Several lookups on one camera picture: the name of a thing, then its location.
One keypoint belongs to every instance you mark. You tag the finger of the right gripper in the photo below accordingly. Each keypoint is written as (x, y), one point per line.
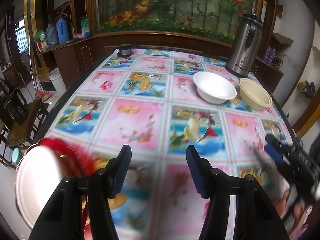
(273, 141)
(276, 156)

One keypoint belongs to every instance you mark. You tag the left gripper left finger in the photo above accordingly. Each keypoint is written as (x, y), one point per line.
(61, 216)

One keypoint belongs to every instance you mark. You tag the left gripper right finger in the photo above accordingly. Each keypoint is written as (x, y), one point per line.
(256, 216)

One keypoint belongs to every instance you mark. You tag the small beige plastic bowl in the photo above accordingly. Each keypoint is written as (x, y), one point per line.
(254, 95)

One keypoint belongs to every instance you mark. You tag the large red plastic plate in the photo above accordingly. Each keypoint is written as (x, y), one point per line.
(74, 159)

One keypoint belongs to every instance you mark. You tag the white foam bowl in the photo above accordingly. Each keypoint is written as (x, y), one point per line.
(39, 173)
(213, 88)

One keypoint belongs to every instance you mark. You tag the person right hand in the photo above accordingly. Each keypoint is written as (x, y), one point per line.
(297, 215)

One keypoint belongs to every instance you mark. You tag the stainless steel thermos jug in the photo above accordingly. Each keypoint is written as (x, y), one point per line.
(245, 45)

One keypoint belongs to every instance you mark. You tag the purple bottles on shelf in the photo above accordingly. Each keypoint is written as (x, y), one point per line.
(269, 55)

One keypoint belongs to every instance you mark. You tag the teal lidded jar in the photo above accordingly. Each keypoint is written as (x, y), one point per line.
(16, 156)

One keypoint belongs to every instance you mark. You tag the wooden chair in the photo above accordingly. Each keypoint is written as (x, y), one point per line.
(13, 135)

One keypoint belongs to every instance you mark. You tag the black mug on chair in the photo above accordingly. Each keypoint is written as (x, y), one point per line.
(16, 109)

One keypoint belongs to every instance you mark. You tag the colourful fruit pattern tablecloth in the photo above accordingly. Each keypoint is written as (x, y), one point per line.
(149, 102)

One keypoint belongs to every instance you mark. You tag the white plastic bucket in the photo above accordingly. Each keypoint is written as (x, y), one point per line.
(57, 80)

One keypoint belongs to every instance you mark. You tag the grey blue water jug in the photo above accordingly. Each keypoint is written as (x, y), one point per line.
(51, 35)

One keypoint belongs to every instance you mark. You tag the blue thermos flask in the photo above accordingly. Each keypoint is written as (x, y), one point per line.
(62, 31)

